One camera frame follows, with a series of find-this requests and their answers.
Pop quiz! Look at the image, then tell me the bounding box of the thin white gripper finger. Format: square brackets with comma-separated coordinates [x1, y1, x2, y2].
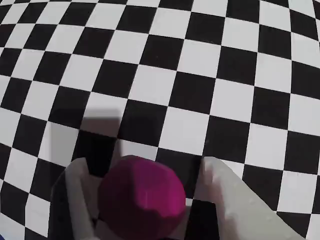
[48, 157, 101, 240]

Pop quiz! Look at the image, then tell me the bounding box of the pink faceted ball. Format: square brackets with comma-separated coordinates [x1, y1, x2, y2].
[98, 154, 187, 238]

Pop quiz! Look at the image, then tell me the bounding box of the black white checkered cloth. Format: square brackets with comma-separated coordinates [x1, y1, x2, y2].
[0, 0, 320, 240]

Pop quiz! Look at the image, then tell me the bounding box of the wide white gripper finger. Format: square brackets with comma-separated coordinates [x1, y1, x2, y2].
[198, 156, 307, 240]

